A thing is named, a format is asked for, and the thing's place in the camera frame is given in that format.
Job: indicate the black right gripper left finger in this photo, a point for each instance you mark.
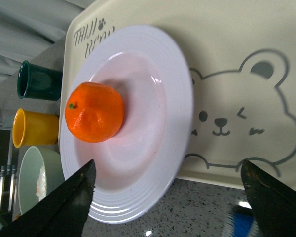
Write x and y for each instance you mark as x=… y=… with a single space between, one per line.
x=62 y=213

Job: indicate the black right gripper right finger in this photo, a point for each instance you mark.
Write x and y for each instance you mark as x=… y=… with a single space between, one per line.
x=273 y=203

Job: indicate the white ribbed plate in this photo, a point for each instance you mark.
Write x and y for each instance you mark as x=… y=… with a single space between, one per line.
x=135 y=168

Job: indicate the orange fruit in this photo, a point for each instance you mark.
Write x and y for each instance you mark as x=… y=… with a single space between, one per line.
x=94 y=112

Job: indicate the grey blue cleaning cloth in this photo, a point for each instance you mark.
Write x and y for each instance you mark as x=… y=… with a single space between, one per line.
x=240 y=223

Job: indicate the light green bowl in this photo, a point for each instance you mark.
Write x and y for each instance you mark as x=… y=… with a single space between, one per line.
x=40 y=174

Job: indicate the yellow mug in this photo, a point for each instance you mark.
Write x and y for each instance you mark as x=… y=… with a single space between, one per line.
x=34 y=128

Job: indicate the dark green mug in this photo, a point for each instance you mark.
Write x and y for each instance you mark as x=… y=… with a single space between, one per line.
x=37 y=82

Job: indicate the cream bear serving tray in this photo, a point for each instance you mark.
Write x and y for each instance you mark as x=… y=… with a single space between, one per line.
x=242 y=56

